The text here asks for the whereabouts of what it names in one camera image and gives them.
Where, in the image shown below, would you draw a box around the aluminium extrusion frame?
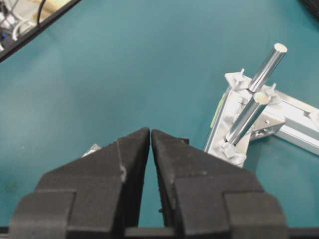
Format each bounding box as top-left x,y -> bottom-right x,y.
204,71 -> 319,167

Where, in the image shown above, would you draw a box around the black table edge rail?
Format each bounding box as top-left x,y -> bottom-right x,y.
0,0 -> 80,62

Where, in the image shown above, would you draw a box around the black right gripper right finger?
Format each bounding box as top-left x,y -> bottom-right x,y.
151,129 -> 289,239

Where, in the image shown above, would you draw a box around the white cables beyond table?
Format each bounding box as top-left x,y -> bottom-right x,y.
0,0 -> 68,52

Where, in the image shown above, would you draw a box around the steel pin near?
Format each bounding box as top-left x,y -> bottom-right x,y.
225,92 -> 271,145

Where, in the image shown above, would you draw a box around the steel pin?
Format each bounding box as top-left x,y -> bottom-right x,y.
248,43 -> 288,93
225,92 -> 271,145

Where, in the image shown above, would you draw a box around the steel pin far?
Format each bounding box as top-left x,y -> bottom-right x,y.
248,43 -> 288,93

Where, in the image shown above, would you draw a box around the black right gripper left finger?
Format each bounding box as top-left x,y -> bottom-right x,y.
9,127 -> 150,239

